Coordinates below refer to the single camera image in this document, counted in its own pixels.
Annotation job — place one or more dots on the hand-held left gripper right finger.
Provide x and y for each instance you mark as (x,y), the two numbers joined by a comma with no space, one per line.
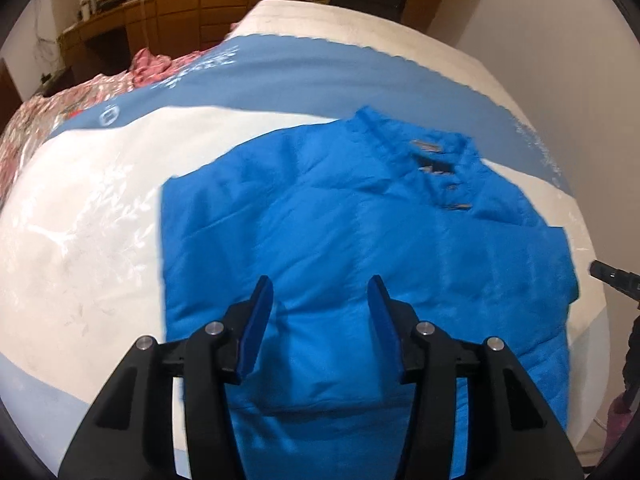
(385,330)

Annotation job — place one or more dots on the blue padded jacket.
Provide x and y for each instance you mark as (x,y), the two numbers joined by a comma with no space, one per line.
(350,220)

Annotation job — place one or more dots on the wooden desk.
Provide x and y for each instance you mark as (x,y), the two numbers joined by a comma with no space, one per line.
(115,35)

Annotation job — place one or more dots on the wooden wardrobe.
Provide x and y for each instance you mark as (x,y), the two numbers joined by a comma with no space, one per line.
(225,0)

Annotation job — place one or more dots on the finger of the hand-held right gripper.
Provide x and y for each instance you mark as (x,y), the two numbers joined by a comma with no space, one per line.
(615,277)

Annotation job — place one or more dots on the white jar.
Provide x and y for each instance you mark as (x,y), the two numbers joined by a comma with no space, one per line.
(86,10)

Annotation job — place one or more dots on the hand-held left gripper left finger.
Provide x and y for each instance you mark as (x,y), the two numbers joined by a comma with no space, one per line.
(256,332)

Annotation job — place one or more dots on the blue and white bed sheet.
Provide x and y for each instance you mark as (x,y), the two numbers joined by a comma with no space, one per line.
(90,240)

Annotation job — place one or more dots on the person's right forearm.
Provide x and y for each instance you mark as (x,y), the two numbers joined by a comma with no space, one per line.
(620,420)

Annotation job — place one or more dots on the red floral quilt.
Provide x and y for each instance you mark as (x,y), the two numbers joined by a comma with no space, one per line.
(30,130)

